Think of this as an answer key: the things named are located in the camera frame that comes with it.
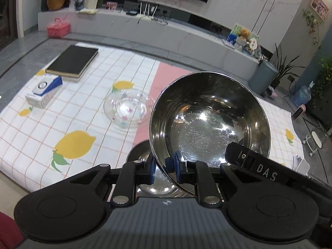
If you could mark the small black box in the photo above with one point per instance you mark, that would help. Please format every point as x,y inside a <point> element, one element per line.
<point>131,12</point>

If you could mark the black hardcover book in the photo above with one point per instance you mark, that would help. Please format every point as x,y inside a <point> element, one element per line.
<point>70,59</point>

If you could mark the framed wall picture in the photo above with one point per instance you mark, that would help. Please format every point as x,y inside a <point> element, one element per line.
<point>319,6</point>

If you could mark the pink space heater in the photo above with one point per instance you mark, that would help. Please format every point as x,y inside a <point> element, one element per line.
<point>299,112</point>

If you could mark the bushy green plant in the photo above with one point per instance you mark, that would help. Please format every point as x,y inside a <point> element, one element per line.
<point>324,80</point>

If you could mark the white and blue box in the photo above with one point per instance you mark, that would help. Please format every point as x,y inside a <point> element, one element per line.
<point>44,90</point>

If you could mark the lemon printed checked mat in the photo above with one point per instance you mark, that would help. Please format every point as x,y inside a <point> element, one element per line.
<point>77,114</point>

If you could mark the green picture board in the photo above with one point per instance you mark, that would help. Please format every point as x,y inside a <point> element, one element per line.
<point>234,29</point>

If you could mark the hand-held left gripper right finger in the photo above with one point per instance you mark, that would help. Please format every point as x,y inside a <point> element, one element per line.
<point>173,164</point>

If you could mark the grey trash bin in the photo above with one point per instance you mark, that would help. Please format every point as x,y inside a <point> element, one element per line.
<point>262,77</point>

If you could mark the clear glass plate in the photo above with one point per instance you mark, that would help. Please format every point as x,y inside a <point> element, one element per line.
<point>128,109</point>

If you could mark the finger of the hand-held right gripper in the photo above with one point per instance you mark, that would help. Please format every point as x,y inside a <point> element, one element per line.
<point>234,152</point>

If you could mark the large stainless steel bowl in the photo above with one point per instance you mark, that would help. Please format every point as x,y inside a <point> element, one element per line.
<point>207,124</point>

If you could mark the dark red cloth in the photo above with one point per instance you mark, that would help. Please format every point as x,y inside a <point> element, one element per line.
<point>9,232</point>

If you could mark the potted long-leaf plant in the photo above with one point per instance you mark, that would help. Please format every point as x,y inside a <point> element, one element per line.
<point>281,70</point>

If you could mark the brown teddy bear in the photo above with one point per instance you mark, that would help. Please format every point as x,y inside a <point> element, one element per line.
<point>244,33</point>

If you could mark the yellow papers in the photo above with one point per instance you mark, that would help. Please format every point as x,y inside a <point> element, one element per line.
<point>87,11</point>

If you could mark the blue water bottle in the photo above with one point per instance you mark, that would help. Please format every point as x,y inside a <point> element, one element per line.
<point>302,96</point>

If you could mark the hanging vine plant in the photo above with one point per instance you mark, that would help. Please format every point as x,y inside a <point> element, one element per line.
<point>312,24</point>

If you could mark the small stainless steel bowl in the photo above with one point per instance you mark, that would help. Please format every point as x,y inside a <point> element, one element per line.
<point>147,189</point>

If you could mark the white router with antennas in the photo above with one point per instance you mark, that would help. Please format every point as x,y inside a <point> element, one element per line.
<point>145,16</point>

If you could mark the pink storage case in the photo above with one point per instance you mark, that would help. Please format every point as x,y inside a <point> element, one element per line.
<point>58,28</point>

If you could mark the white wheeled stool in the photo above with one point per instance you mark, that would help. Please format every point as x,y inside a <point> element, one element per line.
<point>317,138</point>

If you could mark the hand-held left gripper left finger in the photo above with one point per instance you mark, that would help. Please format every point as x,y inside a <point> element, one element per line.
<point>151,172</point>

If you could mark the pink photo card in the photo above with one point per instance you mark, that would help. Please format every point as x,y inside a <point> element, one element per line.
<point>112,5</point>

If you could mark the pink slippers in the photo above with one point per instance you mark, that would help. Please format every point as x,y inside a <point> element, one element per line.
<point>272,92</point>

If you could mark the grey television console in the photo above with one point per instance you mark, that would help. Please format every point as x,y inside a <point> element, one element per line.
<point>155,36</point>

